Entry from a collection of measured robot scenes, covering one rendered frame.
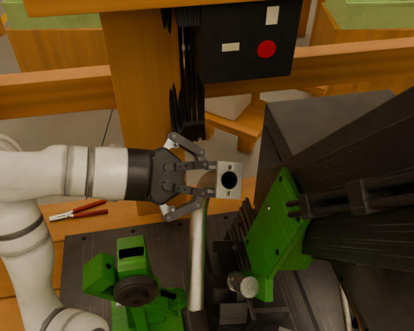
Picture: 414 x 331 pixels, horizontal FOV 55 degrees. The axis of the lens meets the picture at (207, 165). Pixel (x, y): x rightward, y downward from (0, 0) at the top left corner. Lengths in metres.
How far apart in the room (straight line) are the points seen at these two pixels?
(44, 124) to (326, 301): 2.47
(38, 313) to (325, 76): 0.82
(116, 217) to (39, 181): 0.61
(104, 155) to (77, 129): 2.38
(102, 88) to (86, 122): 2.03
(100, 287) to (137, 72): 0.41
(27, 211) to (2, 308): 0.51
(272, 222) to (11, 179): 0.42
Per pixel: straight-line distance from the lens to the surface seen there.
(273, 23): 0.71
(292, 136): 0.80
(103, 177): 0.54
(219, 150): 2.62
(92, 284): 0.73
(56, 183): 0.54
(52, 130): 2.98
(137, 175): 0.54
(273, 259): 0.71
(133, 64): 0.82
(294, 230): 0.65
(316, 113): 0.88
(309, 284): 0.99
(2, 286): 1.10
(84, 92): 0.96
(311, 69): 1.03
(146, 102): 0.86
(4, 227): 0.58
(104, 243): 1.06
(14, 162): 0.53
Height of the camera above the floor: 1.74
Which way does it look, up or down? 44 degrees down
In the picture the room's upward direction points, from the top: straight up
